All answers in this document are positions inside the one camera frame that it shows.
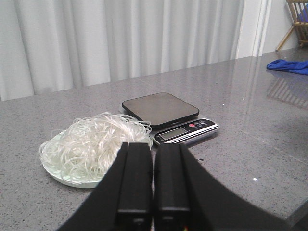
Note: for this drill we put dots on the white vermicelli noodle bundle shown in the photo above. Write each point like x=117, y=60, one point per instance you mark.
x=107, y=122

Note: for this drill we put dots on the wooden folding rack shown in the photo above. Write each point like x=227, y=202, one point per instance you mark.
x=299, y=16

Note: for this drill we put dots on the white pleated curtain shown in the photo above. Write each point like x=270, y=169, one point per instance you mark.
x=52, y=45

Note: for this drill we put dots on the blue cloth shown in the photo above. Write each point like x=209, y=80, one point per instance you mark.
x=297, y=67

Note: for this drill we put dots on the black silver kitchen scale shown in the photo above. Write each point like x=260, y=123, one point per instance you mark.
x=172, y=119

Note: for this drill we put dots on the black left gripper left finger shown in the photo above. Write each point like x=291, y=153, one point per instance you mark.
x=122, y=201

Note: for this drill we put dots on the pale green round plate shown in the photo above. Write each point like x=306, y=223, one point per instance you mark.
x=81, y=159

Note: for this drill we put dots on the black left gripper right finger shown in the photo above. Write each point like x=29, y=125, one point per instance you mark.
x=188, y=198

